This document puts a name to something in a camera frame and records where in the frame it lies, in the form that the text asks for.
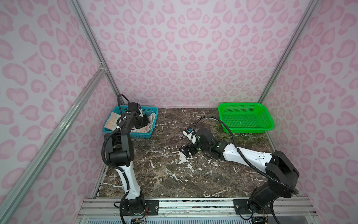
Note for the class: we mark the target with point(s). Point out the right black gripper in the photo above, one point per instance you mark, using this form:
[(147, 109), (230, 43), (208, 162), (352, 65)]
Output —
[(186, 152)]

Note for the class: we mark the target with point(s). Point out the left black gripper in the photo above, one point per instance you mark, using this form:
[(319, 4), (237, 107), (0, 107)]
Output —
[(146, 121)]

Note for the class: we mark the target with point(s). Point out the pale pink patterned towel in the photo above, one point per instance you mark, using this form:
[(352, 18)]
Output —
[(146, 127)]

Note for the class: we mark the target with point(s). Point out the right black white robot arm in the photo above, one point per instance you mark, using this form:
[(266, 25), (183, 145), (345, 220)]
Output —
[(281, 174)]

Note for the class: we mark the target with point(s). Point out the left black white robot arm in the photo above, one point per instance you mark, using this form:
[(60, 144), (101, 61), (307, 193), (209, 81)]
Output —
[(118, 153)]

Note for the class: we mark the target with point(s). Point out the teal plastic basket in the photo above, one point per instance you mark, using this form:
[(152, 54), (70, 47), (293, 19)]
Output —
[(147, 111)]

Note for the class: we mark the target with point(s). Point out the green plastic basket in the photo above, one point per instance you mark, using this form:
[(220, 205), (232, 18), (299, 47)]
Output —
[(245, 117)]

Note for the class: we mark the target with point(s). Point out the left diagonal aluminium strut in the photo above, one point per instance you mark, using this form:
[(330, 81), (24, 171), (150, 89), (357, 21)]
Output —
[(31, 173)]

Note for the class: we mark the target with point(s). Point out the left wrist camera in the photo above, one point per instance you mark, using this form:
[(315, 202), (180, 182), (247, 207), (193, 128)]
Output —
[(134, 107)]

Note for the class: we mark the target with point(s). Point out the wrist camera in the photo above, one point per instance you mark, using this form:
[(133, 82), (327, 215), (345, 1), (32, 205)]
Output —
[(200, 136), (134, 107)]

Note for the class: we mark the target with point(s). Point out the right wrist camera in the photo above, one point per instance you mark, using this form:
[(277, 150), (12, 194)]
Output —
[(200, 136)]

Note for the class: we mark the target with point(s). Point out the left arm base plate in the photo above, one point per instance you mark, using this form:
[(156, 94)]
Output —
[(139, 207)]

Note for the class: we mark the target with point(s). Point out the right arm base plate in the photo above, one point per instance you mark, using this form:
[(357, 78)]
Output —
[(240, 206)]

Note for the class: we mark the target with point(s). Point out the aluminium front rail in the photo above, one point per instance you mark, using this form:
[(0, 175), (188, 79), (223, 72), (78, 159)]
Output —
[(220, 210)]

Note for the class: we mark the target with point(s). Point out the left rear aluminium post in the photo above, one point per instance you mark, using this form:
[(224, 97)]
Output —
[(84, 24)]

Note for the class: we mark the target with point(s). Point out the aluminium post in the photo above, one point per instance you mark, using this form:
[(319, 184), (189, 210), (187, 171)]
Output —
[(84, 24), (303, 23)]

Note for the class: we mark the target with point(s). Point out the right rear aluminium post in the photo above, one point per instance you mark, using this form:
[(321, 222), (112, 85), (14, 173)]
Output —
[(303, 23)]

